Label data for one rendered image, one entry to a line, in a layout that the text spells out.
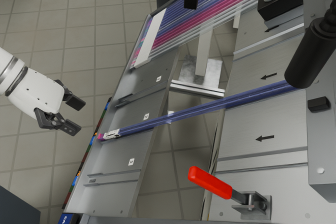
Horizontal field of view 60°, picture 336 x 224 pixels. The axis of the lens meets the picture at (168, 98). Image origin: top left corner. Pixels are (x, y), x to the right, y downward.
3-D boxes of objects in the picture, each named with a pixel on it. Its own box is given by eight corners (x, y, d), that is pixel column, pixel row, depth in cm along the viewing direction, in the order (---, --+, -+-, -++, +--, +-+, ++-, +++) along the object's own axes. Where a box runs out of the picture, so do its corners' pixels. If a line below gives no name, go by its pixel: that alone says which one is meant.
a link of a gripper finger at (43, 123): (34, 97, 64) (56, 109, 67) (26, 121, 58) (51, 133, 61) (37, 94, 63) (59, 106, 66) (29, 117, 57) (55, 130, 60)
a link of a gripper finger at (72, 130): (47, 120, 64) (73, 134, 67) (44, 130, 61) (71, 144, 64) (56, 111, 63) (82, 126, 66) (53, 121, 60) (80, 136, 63)
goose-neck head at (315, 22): (282, 87, 19) (311, 35, 15) (283, 66, 20) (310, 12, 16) (311, 92, 18) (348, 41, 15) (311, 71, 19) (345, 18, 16)
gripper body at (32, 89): (9, 76, 67) (53, 102, 72) (-7, 103, 59) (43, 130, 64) (27, 55, 64) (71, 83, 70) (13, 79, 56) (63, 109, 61)
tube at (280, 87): (102, 141, 73) (98, 139, 72) (104, 136, 74) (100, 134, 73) (308, 86, 39) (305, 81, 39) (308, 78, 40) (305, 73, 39)
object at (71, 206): (89, 223, 67) (62, 213, 63) (161, 29, 103) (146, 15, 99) (92, 224, 66) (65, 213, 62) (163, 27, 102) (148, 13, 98)
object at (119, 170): (82, 220, 65) (70, 215, 63) (158, 22, 101) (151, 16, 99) (136, 223, 52) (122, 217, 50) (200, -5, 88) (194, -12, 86)
